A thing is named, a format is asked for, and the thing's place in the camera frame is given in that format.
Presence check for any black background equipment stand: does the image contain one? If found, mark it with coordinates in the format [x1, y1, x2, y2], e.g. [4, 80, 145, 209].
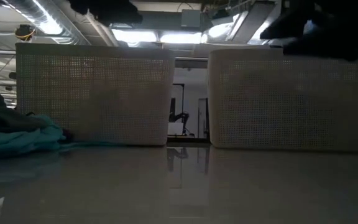
[168, 83, 195, 138]

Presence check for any teal garment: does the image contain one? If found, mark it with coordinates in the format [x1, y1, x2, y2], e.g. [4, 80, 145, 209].
[0, 111, 127, 160]

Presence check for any round silver ceiling duct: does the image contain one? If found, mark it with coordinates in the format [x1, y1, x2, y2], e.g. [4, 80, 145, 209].
[4, 0, 77, 35]

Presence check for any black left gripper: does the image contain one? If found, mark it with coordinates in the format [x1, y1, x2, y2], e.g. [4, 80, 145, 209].
[68, 0, 143, 26]

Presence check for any grey ceiling box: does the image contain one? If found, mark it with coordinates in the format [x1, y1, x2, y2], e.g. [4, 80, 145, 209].
[181, 8, 202, 28]

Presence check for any white perforated plastic bin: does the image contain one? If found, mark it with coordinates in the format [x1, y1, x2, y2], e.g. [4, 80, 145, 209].
[15, 42, 176, 147]
[208, 48, 358, 154]

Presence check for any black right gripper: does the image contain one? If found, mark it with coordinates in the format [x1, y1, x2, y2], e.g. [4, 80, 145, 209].
[259, 0, 358, 63]

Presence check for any black yellow hanging reel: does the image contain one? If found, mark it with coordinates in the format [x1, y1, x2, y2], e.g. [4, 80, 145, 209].
[14, 24, 37, 42]

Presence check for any large silver ceiling duct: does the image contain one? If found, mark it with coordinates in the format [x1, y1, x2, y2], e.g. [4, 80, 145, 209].
[202, 1, 284, 47]

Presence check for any black garment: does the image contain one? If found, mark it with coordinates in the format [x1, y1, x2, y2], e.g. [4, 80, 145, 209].
[0, 81, 48, 133]

